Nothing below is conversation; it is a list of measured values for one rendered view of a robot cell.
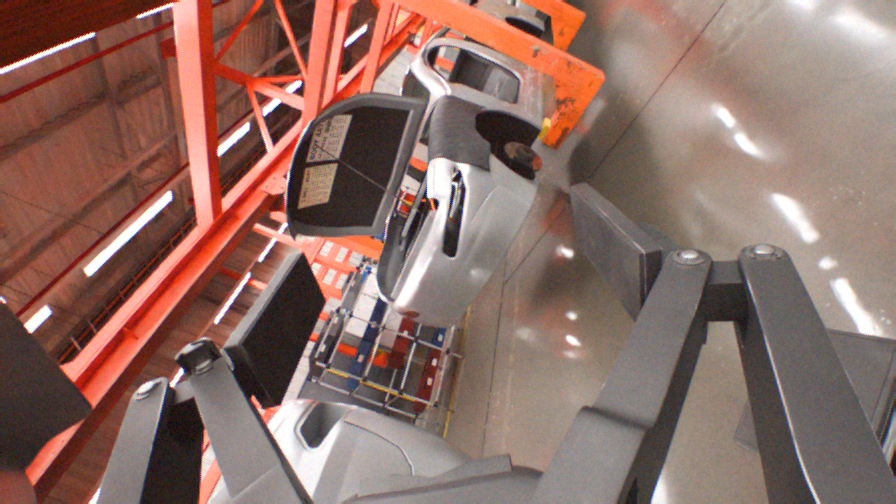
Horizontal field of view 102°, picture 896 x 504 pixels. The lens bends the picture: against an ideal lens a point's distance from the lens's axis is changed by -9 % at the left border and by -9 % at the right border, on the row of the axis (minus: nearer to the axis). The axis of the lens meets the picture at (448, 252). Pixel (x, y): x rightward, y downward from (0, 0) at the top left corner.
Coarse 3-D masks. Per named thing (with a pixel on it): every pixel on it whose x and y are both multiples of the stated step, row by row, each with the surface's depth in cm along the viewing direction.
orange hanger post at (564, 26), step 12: (528, 0) 424; (540, 0) 422; (552, 0) 420; (552, 12) 428; (564, 12) 426; (576, 12) 423; (552, 24) 438; (564, 24) 436; (576, 24) 432; (564, 36) 443; (564, 48) 452
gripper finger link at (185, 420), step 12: (228, 360) 14; (180, 384) 13; (240, 384) 13; (180, 396) 12; (192, 396) 12; (180, 408) 12; (192, 408) 12; (168, 420) 12; (180, 420) 12; (192, 420) 12; (180, 432) 12; (192, 432) 13
